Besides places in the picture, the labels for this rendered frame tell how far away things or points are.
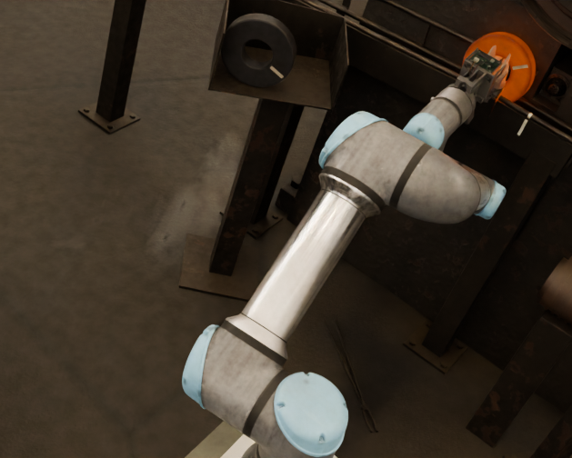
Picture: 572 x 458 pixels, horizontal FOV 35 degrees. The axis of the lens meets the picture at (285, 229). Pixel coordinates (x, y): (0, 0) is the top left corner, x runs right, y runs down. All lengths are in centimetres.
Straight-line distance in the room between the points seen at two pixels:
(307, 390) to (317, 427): 6
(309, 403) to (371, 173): 37
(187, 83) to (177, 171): 47
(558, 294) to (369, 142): 67
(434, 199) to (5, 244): 121
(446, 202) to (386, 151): 12
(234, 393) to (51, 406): 70
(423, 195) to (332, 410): 35
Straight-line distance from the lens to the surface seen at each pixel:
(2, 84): 282
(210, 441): 162
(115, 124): 271
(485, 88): 188
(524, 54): 198
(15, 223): 235
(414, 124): 173
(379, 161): 141
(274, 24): 185
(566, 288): 193
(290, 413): 133
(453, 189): 142
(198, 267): 231
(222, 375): 137
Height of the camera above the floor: 160
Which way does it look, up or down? 39 degrees down
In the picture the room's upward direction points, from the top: 20 degrees clockwise
